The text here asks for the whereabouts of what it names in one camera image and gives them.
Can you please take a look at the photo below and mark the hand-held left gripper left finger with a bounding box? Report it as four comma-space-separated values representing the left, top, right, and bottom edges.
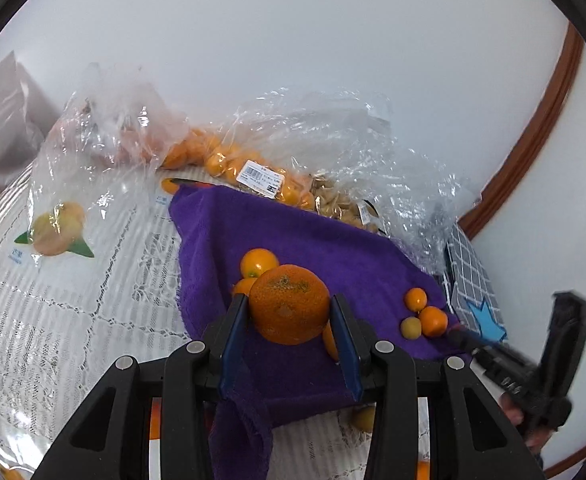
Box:
36, 294, 249, 480

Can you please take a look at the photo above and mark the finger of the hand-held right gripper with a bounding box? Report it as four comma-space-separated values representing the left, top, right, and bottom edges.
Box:
447, 327, 504, 358

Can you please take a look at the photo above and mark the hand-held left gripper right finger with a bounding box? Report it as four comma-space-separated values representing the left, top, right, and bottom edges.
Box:
330, 294, 546, 480

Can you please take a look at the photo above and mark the oval orange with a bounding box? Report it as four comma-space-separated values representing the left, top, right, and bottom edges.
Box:
321, 321, 341, 362

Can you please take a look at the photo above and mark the large rough-skinned tangerine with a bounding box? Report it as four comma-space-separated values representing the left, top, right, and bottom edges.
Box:
248, 264, 331, 346

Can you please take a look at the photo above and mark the person's right hand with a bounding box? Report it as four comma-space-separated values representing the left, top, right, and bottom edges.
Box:
500, 392, 554, 456

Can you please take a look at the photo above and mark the grid-patterned blue-star box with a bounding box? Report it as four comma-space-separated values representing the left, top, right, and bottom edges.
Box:
443, 222, 508, 345

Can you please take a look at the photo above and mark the small orange kumquat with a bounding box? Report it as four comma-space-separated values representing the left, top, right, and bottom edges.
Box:
404, 287, 428, 312

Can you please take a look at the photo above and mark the purple towel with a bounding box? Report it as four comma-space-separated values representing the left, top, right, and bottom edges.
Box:
168, 185, 474, 480

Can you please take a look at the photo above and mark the pile of bagged tan nuts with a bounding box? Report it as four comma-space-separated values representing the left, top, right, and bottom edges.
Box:
313, 175, 381, 233

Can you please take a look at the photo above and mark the fruit-print lace tablecloth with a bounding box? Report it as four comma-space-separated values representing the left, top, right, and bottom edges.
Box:
0, 160, 454, 480

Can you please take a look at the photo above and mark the pile of bagged oranges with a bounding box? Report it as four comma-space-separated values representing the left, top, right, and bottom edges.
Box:
160, 130, 318, 212

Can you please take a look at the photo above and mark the large clear plastic bag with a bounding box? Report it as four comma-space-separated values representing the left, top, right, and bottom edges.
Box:
163, 87, 480, 281

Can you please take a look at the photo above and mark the small clear plastic bag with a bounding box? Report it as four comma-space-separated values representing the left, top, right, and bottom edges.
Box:
28, 62, 191, 261

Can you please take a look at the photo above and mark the white plastic bag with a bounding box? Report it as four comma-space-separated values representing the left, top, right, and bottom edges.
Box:
0, 52, 56, 196

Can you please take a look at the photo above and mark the brown wooden door frame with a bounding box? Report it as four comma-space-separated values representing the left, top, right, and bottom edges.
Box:
458, 22, 586, 241

